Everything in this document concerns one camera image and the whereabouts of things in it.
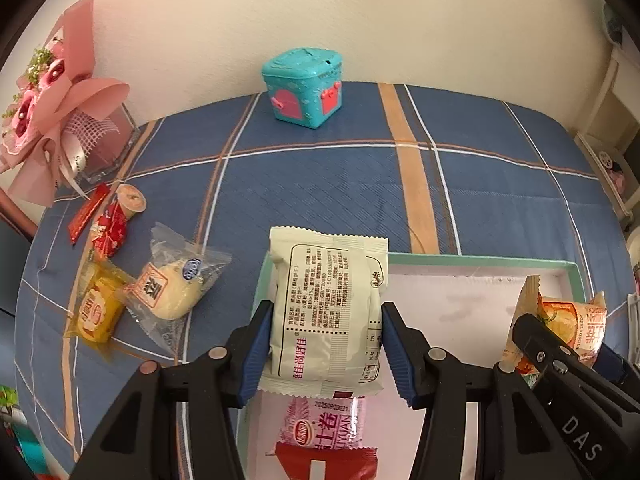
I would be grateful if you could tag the green biscuit packet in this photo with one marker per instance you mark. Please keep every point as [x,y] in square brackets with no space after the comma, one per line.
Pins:
[9,397]

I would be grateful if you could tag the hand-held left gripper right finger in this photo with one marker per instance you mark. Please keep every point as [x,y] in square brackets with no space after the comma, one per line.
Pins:
[400,355]

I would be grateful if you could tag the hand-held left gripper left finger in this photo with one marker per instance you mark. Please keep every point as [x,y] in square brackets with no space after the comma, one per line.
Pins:
[255,355]

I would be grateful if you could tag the blue plaid tablecloth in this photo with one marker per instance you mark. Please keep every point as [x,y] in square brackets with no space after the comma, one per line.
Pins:
[325,185]

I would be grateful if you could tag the teal toy house box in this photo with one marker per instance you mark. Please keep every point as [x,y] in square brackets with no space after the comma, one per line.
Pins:
[300,90]

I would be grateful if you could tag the teal-rimmed shallow cardboard box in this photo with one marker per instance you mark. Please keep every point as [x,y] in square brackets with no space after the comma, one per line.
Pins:
[450,300]

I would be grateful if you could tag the dark panel with reddish frame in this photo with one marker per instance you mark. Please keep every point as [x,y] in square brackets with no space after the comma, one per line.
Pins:
[12,270]

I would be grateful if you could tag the orange snack packet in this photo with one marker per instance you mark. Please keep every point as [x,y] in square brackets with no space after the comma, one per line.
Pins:
[565,315]

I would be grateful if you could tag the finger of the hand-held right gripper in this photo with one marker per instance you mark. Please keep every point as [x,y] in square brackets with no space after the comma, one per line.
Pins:
[537,347]
[612,364]

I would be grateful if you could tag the long red stick packet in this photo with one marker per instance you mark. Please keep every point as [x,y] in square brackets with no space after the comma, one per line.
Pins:
[87,215]

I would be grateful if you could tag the yellow jelly cup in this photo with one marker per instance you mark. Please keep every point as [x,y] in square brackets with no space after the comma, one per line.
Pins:
[131,199]

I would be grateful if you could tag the clear glass vase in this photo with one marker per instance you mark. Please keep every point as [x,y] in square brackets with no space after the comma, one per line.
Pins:
[115,145]

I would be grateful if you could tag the pink and red snack packet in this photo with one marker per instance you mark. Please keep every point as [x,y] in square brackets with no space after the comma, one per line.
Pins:
[320,440]

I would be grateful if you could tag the pink flower bouquet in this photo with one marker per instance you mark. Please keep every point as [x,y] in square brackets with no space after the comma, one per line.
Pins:
[65,90]

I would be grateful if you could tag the yellow cake packet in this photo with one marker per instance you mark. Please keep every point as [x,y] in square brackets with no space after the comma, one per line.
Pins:
[95,312]

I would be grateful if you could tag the small red snack packet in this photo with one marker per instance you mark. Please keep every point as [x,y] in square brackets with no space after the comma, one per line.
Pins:
[107,232]

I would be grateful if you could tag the beige snack packet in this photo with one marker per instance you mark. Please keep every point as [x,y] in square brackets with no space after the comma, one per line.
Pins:
[325,310]

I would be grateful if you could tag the clear-wrapped cream bun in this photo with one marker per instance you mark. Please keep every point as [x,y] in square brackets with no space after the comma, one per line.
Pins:
[170,290]

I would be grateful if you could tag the white wooden shelf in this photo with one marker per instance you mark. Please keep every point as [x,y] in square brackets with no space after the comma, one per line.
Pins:
[615,110]

